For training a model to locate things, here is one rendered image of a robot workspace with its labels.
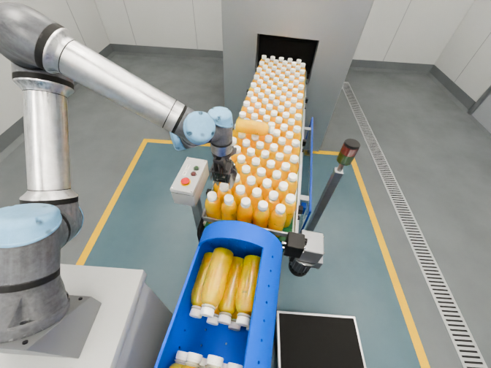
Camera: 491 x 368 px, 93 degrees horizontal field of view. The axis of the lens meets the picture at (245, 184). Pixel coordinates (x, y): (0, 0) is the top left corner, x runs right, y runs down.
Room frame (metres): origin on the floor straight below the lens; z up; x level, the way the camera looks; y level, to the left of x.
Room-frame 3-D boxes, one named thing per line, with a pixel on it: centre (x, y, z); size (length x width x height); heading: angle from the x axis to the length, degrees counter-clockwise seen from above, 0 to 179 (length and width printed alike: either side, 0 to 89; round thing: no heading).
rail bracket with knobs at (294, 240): (0.45, -0.21, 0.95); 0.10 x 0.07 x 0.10; 81
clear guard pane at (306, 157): (1.02, -0.37, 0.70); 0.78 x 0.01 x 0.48; 171
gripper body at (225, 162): (0.61, 0.09, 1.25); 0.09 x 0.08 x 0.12; 171
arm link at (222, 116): (0.61, 0.09, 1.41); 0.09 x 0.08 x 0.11; 119
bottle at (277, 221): (0.54, -0.15, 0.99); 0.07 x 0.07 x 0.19
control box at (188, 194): (0.68, 0.25, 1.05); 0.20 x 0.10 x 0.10; 171
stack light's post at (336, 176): (0.76, -0.42, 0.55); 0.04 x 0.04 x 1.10; 81
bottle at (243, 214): (0.56, -0.01, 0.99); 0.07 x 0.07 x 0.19
